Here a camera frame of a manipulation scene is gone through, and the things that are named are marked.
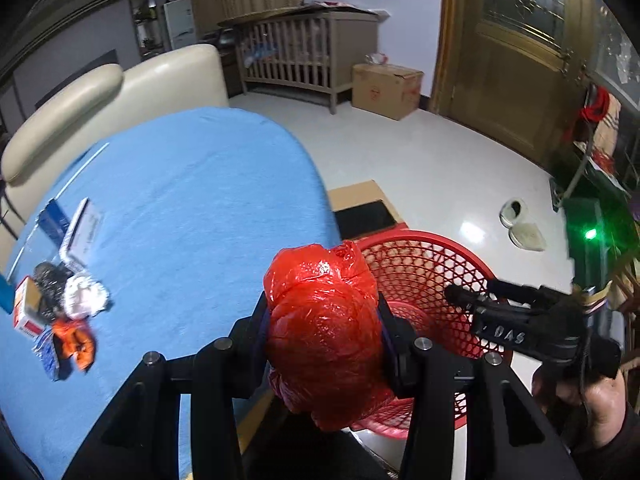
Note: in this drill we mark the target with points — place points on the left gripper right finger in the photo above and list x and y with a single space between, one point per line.
508 436

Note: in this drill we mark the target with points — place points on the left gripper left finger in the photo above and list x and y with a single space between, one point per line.
137 435

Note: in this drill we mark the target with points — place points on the orange snack wrapper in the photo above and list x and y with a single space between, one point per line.
73 340

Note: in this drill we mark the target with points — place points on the blue white snack wrapper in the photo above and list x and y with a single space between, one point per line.
45 349

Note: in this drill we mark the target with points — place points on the white paper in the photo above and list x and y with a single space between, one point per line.
84 296

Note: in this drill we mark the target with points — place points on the red yellow white box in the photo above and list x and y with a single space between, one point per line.
26 317

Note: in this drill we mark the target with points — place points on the black plastic bag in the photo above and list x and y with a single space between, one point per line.
51 281

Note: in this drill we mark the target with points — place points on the white purple medicine box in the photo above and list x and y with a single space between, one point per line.
80 238

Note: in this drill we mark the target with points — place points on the clear plastic tray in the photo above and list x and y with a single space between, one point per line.
37 249

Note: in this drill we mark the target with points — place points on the red plastic bag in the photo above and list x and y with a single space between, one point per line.
324 344

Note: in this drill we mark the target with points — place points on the dark blue torn carton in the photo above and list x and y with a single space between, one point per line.
54 222

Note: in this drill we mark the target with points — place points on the person right hand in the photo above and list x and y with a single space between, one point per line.
604 400

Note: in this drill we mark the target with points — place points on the flat white slipper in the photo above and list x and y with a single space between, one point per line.
527 236

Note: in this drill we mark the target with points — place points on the upright white slipper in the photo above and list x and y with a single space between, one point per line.
513 212

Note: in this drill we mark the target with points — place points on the red plastic mesh basket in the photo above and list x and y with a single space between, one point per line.
413 269

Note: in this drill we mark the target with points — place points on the blue cylinder bottle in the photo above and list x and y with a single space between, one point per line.
7 295

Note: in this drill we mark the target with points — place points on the black tablet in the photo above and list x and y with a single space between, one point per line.
362 220

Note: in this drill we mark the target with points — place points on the flat cardboard box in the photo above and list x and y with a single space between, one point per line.
360 193

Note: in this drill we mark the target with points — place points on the blue table cloth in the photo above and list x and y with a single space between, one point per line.
195 206

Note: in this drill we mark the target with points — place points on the white thin rod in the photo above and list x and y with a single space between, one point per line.
76 168

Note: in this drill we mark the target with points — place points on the brown cardboard box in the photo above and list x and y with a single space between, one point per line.
388 90

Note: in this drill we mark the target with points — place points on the wooden door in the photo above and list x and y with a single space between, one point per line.
514 70

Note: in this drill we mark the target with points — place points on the wooden baby crib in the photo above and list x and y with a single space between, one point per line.
309 48

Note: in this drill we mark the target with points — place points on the cream leather sofa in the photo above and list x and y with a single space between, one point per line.
105 101

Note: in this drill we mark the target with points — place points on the white refrigerator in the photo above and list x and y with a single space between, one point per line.
180 24

